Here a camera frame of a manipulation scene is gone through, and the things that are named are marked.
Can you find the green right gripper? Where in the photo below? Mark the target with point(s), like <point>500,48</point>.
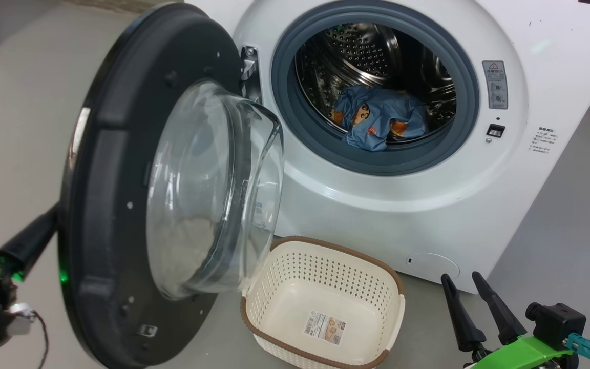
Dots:
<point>520,356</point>

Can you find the black round glass washer door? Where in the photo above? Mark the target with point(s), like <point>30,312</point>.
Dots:
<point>110,154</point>

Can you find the blue bear print garment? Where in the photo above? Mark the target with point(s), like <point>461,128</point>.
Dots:
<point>372,120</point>
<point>415,115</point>

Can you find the white front-load washing machine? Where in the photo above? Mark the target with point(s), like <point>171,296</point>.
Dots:
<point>428,215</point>

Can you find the basket product label sticker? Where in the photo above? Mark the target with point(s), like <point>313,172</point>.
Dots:
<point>324,328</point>

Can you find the black door latch socket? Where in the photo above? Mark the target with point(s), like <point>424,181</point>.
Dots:
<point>495,130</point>

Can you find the white perforated laundry basket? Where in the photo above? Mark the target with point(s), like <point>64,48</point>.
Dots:
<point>285,287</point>

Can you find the metal door hinge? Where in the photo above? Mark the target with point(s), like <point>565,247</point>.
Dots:
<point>250,66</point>

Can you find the round white filter cover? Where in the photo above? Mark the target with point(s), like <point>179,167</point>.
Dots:
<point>432,266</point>

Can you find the grey warning sticker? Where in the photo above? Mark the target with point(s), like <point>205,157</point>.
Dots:
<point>495,84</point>

